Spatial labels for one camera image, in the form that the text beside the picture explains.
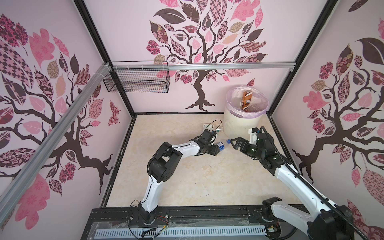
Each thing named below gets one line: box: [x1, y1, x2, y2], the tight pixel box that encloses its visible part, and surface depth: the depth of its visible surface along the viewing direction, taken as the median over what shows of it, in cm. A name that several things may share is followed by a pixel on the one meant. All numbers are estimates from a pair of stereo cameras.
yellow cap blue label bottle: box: [217, 139, 231, 152], surface depth 97 cm
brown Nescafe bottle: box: [242, 90, 253, 111], surface depth 98 cm
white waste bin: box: [223, 85, 269, 140], surface depth 96 cm
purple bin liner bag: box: [225, 85, 269, 119], surface depth 97 cm
